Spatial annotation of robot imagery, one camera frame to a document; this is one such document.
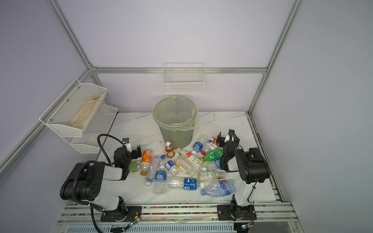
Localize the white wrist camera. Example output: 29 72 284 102
122 137 132 152
228 129 236 142

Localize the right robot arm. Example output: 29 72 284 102
217 129 271 206

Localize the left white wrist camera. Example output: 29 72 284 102
122 137 132 152

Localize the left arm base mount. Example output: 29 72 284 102
100 206 142 222

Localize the clear yellow label bottle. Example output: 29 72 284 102
174 156 196 177

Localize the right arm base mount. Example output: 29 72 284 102
217 205 257 221

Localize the aluminium front rail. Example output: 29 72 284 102
57 202 299 225

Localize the green soda bottle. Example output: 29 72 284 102
200 148 223 162

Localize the crushed clear bottle white cap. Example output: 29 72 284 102
145 156 161 186

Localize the orange label bottle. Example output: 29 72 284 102
140 150 153 176

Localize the white wire wall basket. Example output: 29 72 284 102
161 63 205 94

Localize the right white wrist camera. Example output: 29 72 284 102
228 129 236 142

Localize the red white label bottle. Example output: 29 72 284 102
175 148 203 170

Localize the red label tea bottle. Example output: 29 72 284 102
165 141 175 158

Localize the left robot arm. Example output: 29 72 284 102
60 144 142 213

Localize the beige cloth in shelf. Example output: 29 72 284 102
69 94 103 130

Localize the large crushed purple label bottle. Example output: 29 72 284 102
201 179 237 197

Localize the upright blue label bottle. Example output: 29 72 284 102
153 165 167 195

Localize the green label clear bottle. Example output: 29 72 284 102
129 161 140 172

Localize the grey mesh waste bin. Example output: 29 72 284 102
152 96 198 148

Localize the blue label bottle right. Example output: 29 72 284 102
201 158 220 170

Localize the long clear blue label bottle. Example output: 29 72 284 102
167 176 205 191

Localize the small blue label bottle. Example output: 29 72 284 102
161 155 180 176

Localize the red label crushed bottle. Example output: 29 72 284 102
201 137 218 156

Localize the white mesh two-tier shelf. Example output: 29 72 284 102
39 79 118 154

